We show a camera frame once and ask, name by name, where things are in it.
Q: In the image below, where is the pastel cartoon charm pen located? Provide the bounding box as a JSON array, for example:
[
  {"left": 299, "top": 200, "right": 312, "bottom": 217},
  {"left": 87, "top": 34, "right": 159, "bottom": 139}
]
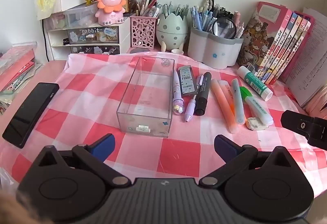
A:
[{"left": 172, "top": 70, "right": 185, "bottom": 115}]

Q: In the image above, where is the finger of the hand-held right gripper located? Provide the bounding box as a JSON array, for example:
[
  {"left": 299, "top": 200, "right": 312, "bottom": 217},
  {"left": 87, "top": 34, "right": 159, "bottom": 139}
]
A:
[{"left": 280, "top": 110, "right": 327, "bottom": 150}]

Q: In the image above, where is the green highlighter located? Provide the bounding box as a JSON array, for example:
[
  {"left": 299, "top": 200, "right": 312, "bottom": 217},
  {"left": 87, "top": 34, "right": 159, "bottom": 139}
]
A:
[{"left": 240, "top": 86, "right": 274, "bottom": 126}]

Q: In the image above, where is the black marker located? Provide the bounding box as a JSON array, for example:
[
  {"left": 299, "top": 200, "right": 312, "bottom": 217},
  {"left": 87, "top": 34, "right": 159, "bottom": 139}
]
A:
[{"left": 195, "top": 72, "right": 212, "bottom": 116}]

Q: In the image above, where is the clear lidded storage box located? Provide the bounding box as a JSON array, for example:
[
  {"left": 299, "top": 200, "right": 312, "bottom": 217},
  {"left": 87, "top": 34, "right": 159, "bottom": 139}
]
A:
[{"left": 63, "top": 4, "right": 99, "bottom": 29}]

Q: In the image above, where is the grey pencil lead case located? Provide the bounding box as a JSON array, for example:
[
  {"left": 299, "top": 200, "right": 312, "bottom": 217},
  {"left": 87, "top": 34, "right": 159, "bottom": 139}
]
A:
[{"left": 177, "top": 65, "right": 198, "bottom": 98}]

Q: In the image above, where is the lilac mechanical pencil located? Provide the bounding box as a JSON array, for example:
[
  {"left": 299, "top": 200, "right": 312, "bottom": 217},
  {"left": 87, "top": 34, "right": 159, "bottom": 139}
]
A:
[{"left": 184, "top": 74, "right": 205, "bottom": 122}]

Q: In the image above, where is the pink checked tablecloth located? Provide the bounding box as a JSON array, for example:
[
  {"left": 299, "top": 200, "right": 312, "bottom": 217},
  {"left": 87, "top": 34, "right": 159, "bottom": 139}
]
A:
[{"left": 0, "top": 53, "right": 327, "bottom": 189}]

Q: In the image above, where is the pale teal highlighter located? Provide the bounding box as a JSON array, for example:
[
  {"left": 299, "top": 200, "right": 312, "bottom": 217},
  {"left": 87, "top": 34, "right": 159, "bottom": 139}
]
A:
[{"left": 231, "top": 78, "right": 246, "bottom": 125}]

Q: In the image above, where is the bunch of pens in pink holder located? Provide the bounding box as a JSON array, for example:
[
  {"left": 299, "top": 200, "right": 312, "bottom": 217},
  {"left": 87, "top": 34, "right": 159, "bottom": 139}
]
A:
[{"left": 135, "top": 0, "right": 164, "bottom": 18}]

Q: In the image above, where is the green and white glue stick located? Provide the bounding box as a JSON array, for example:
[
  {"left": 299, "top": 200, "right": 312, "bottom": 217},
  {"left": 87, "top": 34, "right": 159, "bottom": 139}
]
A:
[{"left": 237, "top": 65, "right": 274, "bottom": 101}]

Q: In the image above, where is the open book with text pages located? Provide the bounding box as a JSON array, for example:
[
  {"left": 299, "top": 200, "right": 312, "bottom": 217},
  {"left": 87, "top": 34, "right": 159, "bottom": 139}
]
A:
[{"left": 285, "top": 7, "right": 327, "bottom": 108}]

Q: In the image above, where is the black smartphone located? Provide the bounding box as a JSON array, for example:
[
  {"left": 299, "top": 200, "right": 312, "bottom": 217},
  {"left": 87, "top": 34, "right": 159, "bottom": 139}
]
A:
[{"left": 2, "top": 82, "right": 60, "bottom": 149}]

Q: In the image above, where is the bunch of pens in egg holder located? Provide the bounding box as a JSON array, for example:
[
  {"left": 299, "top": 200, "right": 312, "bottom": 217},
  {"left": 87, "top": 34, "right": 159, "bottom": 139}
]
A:
[{"left": 156, "top": 3, "right": 191, "bottom": 18}]

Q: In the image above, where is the clear plastic drawer box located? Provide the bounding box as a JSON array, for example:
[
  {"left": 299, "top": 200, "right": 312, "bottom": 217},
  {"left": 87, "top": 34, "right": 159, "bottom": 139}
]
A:
[{"left": 116, "top": 56, "right": 175, "bottom": 137}]

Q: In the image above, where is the white eraser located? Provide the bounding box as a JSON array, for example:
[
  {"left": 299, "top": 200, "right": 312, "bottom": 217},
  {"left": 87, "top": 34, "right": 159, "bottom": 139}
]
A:
[{"left": 246, "top": 117, "right": 271, "bottom": 130}]

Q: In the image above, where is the bunch of pens in flower holder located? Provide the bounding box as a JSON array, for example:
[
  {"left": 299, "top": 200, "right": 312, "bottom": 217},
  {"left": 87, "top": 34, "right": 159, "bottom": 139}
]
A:
[{"left": 189, "top": 0, "right": 246, "bottom": 39}]

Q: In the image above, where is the pink comic book with cover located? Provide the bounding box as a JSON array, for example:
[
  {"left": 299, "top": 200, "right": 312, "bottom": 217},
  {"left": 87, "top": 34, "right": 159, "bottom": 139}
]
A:
[{"left": 236, "top": 1, "right": 293, "bottom": 83}]

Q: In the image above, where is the black magnifying glass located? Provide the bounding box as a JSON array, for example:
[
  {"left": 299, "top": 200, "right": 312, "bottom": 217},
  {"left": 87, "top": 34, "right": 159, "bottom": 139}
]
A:
[{"left": 212, "top": 17, "right": 237, "bottom": 39}]

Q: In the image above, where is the plastic bag with yellow contents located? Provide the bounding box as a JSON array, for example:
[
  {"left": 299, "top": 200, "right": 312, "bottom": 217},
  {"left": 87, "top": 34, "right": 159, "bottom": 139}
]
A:
[{"left": 34, "top": 0, "right": 57, "bottom": 20}]

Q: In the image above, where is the white flower-shaped pen holder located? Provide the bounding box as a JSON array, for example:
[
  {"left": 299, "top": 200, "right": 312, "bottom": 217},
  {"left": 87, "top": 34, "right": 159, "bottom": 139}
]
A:
[{"left": 188, "top": 27, "right": 244, "bottom": 70}]

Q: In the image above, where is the pink perforated pen holder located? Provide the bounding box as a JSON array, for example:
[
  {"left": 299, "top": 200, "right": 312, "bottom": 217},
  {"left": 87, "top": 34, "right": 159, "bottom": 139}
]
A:
[{"left": 130, "top": 16, "right": 157, "bottom": 49}]

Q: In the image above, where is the small clear storage drawer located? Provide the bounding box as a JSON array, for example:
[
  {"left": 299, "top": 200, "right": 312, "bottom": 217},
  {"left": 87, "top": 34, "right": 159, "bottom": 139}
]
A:
[{"left": 42, "top": 12, "right": 65, "bottom": 31}]

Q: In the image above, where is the egg-shaped pen holder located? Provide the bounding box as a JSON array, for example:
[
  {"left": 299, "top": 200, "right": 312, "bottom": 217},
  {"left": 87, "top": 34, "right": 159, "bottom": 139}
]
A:
[{"left": 156, "top": 12, "right": 189, "bottom": 54}]

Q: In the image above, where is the white desktop drawer organiser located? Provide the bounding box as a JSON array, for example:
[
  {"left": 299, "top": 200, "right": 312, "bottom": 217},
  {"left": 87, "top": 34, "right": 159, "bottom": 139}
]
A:
[{"left": 45, "top": 18, "right": 132, "bottom": 57}]

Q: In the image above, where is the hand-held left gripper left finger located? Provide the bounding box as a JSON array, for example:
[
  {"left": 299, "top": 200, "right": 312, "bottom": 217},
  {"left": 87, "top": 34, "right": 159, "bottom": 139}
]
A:
[{"left": 33, "top": 133, "right": 131, "bottom": 187}]

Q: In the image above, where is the orange highlighter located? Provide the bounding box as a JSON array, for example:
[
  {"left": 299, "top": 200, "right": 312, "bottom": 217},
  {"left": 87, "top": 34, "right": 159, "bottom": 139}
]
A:
[{"left": 219, "top": 80, "right": 236, "bottom": 115}]

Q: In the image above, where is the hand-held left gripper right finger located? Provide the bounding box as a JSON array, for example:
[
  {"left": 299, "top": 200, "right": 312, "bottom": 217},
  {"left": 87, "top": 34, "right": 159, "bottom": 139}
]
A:
[{"left": 199, "top": 134, "right": 298, "bottom": 187}]

